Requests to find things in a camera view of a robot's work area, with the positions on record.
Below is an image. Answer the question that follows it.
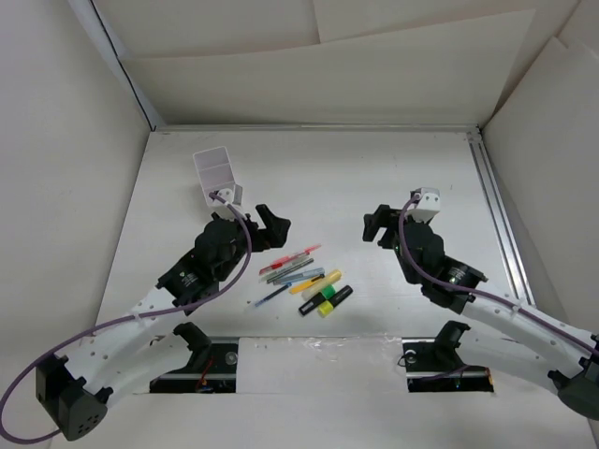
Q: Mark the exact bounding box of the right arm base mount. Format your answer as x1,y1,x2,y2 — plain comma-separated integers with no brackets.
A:
397,321,494,394

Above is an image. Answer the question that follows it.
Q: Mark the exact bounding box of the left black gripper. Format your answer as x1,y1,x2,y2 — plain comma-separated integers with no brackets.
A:
212,205,288,282

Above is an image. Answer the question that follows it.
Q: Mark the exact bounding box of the green black highlighter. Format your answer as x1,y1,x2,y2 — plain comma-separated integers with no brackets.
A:
299,285,336,316

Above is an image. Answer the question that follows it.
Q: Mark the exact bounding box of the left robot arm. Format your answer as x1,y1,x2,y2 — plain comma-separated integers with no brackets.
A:
36,204,291,442

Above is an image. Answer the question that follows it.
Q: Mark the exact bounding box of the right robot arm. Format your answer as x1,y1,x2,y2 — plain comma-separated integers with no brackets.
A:
362,198,598,420

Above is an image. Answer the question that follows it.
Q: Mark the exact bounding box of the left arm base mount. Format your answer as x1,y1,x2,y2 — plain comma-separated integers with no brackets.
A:
149,322,240,394

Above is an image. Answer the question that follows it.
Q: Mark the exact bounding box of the grey black pen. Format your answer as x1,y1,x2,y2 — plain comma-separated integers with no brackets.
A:
266,257,314,283

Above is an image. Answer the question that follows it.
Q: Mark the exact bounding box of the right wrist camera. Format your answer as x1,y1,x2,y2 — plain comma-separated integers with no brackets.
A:
407,187,441,224

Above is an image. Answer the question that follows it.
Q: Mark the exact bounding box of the blue ballpoint pen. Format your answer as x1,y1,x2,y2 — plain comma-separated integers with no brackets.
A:
248,283,291,309

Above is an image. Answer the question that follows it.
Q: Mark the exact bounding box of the pale yellow highlighter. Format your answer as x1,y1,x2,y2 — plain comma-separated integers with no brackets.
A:
301,269,343,301

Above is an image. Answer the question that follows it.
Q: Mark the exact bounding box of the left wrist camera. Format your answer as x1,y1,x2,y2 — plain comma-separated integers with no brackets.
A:
208,183,243,208

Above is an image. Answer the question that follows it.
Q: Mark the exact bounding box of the red gel pen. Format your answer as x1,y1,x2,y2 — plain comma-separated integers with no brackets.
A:
259,252,309,276

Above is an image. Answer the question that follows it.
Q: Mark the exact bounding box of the yellow black highlighter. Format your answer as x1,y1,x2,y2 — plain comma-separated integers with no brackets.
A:
318,285,354,318

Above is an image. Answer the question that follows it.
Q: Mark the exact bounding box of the white compartment organizer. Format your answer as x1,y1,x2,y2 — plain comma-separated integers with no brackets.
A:
193,146,237,207

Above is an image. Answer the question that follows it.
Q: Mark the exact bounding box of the aluminium rail right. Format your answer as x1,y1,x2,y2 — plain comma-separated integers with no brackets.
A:
466,128,536,307

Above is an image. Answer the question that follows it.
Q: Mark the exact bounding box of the pink highlighter pen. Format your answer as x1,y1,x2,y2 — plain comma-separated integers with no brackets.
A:
294,244,322,256

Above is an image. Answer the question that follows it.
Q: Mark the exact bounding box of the light blue pen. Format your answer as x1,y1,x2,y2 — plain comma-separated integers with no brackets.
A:
273,268,325,285

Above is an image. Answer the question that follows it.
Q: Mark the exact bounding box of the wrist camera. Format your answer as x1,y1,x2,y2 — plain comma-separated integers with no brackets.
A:
407,187,441,224
208,183,243,208

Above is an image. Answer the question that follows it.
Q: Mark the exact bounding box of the aluminium rail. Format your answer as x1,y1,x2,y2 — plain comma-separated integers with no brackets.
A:
466,128,536,307
155,123,480,135

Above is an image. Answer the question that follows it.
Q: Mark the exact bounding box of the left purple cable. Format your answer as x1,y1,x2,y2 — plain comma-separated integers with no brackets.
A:
0,191,255,443

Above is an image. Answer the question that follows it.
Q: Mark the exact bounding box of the aluminium rail back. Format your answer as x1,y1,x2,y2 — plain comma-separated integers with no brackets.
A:
155,123,480,135

